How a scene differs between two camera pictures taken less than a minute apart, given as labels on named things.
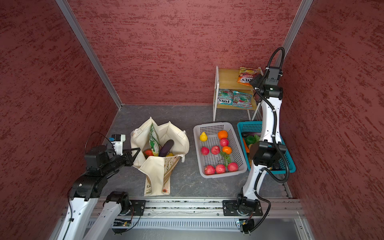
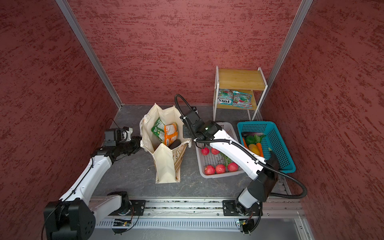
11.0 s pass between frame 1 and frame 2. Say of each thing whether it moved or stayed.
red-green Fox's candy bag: stayed
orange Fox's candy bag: moved
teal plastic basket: stayed
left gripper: moved
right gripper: moved
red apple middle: stayed
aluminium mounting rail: stayed
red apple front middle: stayed
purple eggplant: moved
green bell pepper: stayed
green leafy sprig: stayed
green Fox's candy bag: moved
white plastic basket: stayed
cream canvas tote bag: moved
